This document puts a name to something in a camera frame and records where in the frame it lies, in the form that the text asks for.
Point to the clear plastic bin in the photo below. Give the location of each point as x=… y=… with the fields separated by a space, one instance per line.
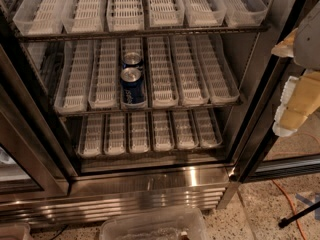
x=162 y=224

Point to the open fridge door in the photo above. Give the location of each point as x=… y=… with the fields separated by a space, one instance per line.
x=278 y=72

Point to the stainless steel fridge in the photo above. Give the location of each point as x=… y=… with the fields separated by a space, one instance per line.
x=116 y=107

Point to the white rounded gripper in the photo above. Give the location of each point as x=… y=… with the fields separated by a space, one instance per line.
x=308 y=45

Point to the clear container corner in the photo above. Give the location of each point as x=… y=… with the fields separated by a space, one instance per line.
x=15 y=231

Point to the blue pepsi can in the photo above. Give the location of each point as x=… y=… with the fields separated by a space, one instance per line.
x=132 y=60
x=131 y=80

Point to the black stand leg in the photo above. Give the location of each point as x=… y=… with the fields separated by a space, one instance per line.
x=286 y=221

